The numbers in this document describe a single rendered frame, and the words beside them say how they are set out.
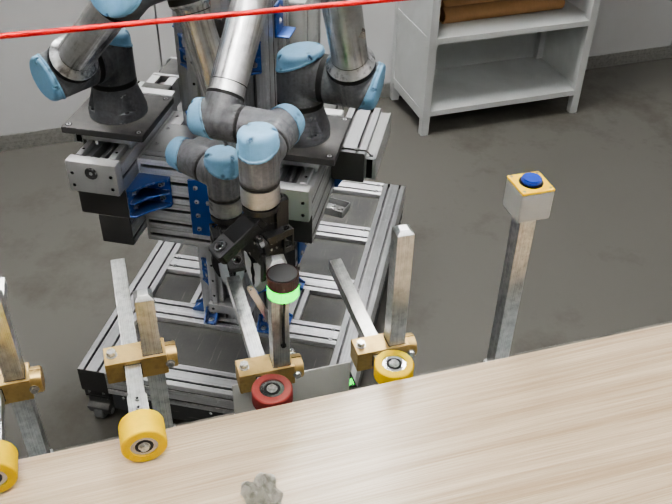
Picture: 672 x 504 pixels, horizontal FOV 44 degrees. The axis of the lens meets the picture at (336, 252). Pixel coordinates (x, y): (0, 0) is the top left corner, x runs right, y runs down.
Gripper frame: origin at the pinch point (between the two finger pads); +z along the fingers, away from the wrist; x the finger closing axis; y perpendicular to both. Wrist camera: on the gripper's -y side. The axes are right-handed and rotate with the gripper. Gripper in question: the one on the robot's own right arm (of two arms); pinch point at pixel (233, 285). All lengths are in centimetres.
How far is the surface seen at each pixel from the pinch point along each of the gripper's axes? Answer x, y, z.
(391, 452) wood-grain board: -17, -62, -8
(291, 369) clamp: -5.8, -33.8, -3.8
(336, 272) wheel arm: -23.9, -5.3, -3.1
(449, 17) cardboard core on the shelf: -143, 202, 27
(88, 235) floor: 38, 147, 83
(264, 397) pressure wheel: 2.0, -43.8, -8.2
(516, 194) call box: -51, -33, -38
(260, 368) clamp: 0.4, -32.6, -4.5
